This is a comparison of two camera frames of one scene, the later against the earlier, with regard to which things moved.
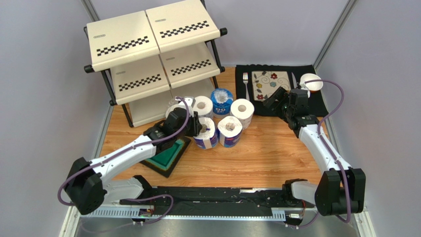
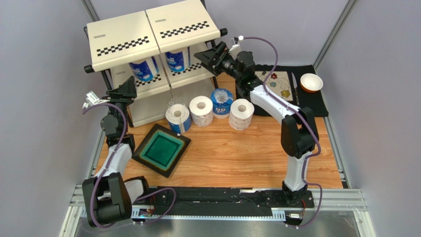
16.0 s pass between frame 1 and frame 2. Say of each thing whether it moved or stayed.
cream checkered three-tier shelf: stayed
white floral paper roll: stayed
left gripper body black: moved
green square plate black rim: stayed
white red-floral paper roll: stayed
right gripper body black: moved
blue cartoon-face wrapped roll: stayed
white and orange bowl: stayed
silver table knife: stayed
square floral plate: stayed
